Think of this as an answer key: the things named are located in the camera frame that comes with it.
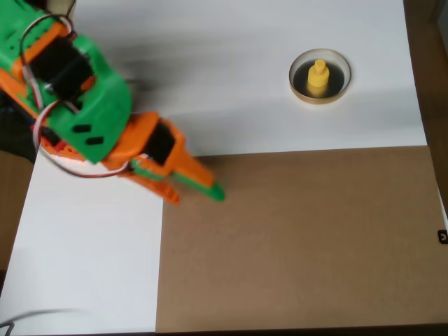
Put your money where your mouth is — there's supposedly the yellow plastic peg toy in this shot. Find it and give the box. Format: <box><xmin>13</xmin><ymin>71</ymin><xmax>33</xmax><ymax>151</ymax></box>
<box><xmin>306</xmin><ymin>59</ymin><xmax>330</xmax><ymax>99</ymax></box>

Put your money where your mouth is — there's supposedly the orange robot base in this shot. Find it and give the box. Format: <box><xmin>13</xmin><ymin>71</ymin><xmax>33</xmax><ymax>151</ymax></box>
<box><xmin>29</xmin><ymin>122</ymin><xmax>92</xmax><ymax>167</ymax></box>

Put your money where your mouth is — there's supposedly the metal bowl with yellow piece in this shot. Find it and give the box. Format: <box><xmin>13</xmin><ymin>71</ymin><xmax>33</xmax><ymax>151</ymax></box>
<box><xmin>288</xmin><ymin>48</ymin><xmax>353</xmax><ymax>106</ymax></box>

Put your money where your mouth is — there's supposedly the brown board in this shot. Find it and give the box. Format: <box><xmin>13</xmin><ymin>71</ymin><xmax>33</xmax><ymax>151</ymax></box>
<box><xmin>155</xmin><ymin>146</ymin><xmax>444</xmax><ymax>334</ymax></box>

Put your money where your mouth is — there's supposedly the white paper sheet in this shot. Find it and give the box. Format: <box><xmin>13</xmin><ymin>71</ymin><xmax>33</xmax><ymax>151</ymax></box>
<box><xmin>0</xmin><ymin>0</ymin><xmax>430</xmax><ymax>336</ymax></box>

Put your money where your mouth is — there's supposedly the white red black servo cable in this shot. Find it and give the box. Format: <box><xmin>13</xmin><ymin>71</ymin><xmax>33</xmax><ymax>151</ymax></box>
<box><xmin>31</xmin><ymin>100</ymin><xmax>133</xmax><ymax>180</ymax></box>
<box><xmin>20</xmin><ymin>13</ymin><xmax>77</xmax><ymax>108</ymax></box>

